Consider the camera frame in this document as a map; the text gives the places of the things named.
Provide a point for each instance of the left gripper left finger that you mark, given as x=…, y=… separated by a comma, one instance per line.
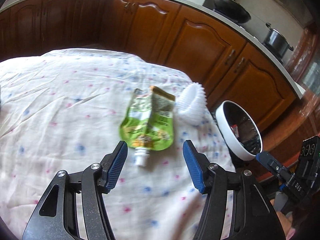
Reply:
x=55, y=216

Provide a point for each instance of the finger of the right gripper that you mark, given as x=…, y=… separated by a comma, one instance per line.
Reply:
x=272, y=165

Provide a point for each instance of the green spouted juice pouch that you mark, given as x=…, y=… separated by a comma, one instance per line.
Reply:
x=148, y=123

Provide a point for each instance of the white rimmed trash bin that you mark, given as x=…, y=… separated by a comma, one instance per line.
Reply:
x=239, y=131

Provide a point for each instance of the wooden kitchen cabinets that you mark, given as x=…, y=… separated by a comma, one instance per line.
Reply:
x=165, y=32

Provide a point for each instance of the right hand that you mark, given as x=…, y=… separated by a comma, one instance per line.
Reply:
x=286, y=223

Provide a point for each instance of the small white foam net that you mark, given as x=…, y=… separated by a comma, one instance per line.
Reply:
x=191, y=105

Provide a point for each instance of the black cooking pot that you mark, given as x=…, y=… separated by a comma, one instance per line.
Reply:
x=276, y=43

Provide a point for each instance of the black wok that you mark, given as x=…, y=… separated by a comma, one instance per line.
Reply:
x=232, y=10

